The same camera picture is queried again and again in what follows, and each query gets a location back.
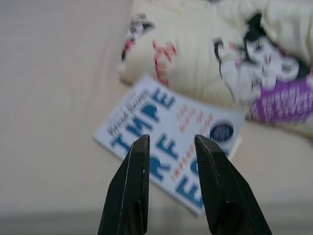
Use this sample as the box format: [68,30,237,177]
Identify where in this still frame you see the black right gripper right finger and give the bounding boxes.
[194,134,272,235]

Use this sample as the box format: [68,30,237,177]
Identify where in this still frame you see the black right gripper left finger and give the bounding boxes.
[97,134,151,235]

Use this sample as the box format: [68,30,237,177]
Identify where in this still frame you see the white book blue letters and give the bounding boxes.
[93,74,246,216]

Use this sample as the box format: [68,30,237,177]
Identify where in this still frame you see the cream mattress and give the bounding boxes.
[0,0,313,221]

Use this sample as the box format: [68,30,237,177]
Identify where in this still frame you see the cream cartoon print blanket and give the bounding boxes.
[117,0,313,128]

